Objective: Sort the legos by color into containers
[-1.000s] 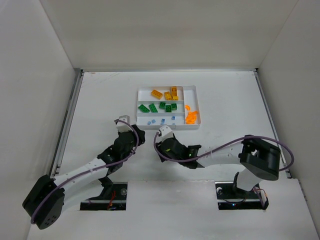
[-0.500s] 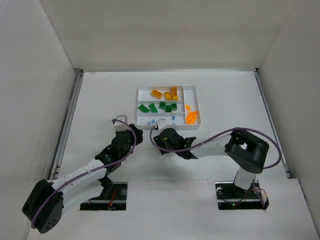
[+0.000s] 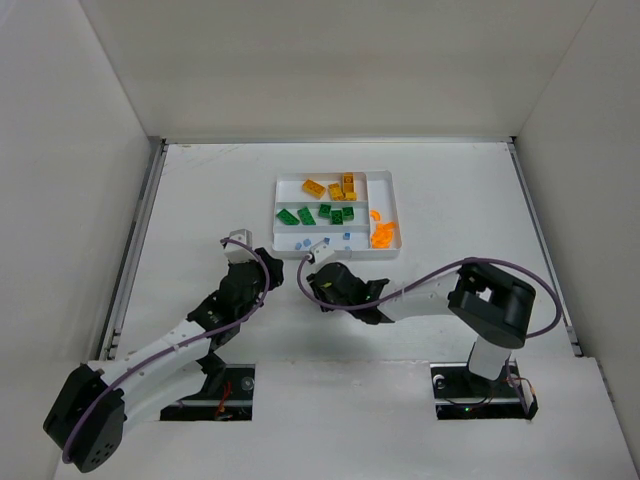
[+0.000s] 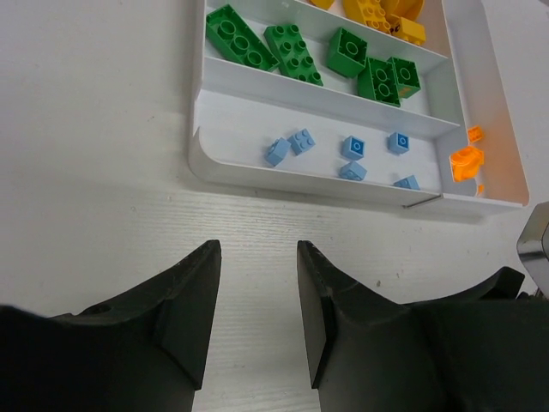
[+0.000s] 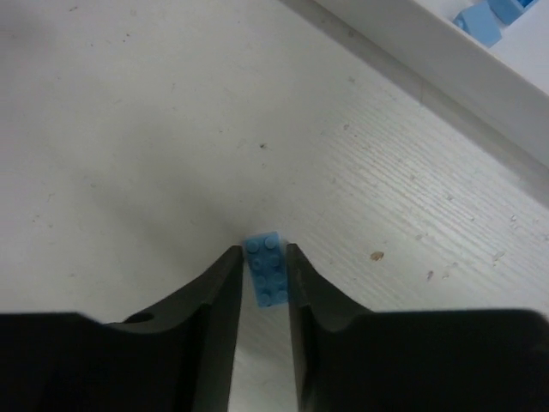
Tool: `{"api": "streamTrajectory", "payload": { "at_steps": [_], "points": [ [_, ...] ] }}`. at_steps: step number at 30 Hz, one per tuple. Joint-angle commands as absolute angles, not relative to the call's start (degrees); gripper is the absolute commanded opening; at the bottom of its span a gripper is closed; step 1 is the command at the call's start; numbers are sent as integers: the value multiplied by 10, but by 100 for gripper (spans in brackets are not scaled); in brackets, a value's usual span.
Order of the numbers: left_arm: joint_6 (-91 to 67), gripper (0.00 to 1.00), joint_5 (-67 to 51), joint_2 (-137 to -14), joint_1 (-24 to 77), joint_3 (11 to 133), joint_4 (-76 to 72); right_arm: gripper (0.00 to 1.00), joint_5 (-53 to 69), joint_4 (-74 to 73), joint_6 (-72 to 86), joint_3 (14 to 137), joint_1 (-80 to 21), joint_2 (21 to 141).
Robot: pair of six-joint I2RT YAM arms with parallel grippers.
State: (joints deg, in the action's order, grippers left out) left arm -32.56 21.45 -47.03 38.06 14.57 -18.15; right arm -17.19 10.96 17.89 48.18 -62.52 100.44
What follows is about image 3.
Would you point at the yellow long duplo brick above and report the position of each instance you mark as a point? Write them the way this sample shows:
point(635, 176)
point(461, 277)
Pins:
point(335, 192)

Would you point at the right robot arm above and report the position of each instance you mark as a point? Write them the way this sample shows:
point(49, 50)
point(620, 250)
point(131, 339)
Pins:
point(496, 305)

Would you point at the orange D-shaped arch brick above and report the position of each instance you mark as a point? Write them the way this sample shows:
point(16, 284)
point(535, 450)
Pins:
point(382, 239)

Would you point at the green square duplo brick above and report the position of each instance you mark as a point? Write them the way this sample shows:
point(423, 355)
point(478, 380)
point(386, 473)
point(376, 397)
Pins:
point(324, 211)

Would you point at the green thin lego plate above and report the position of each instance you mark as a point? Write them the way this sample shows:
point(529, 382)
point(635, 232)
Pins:
point(287, 218)

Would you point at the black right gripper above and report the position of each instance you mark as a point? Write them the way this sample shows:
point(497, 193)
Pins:
point(321, 278)

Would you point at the white compartment tray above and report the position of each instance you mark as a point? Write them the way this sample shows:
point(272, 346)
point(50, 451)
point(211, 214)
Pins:
point(354, 213)

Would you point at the orange long brick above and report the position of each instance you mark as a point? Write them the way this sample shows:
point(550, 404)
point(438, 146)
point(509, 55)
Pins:
point(387, 227)

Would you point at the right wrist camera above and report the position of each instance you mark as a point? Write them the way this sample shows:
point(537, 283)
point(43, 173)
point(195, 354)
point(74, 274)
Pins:
point(321, 253)

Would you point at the yellow large duplo brick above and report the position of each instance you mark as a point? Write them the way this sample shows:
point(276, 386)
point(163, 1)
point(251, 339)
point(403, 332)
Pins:
point(313, 188)

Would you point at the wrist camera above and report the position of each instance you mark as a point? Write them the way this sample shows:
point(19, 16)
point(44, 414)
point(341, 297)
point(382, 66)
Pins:
point(321, 253)
point(237, 246)

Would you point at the green two-stud duplo brick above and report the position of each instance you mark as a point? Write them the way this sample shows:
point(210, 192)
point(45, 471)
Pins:
point(336, 217)

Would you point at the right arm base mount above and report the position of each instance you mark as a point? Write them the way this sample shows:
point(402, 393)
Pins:
point(461, 395)

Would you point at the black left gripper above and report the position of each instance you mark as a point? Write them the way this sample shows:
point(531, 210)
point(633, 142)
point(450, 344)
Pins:
point(265, 265)

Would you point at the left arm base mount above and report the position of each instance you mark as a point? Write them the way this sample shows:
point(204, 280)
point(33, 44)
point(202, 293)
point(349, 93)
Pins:
point(226, 394)

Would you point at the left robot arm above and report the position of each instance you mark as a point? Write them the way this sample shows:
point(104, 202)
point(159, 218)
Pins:
point(97, 405)

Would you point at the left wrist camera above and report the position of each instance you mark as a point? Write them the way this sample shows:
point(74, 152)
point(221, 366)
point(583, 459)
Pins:
point(237, 246)

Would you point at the yellow rounded ladybug brick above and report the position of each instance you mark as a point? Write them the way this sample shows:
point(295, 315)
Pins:
point(348, 183)

